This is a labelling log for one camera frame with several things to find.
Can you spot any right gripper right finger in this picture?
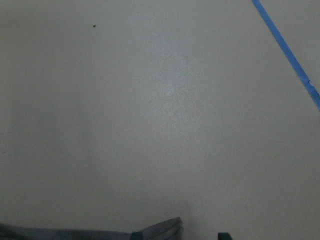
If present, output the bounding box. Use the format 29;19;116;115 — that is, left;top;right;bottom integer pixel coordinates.
217;232;231;240

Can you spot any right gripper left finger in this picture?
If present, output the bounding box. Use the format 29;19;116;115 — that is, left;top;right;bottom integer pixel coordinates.
130;231;144;240

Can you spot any brown t-shirt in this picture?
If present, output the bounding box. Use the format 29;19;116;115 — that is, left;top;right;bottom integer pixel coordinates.
0;217;184;240

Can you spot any brown paper table cover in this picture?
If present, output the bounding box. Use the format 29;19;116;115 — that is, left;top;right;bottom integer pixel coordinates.
0;0;320;240

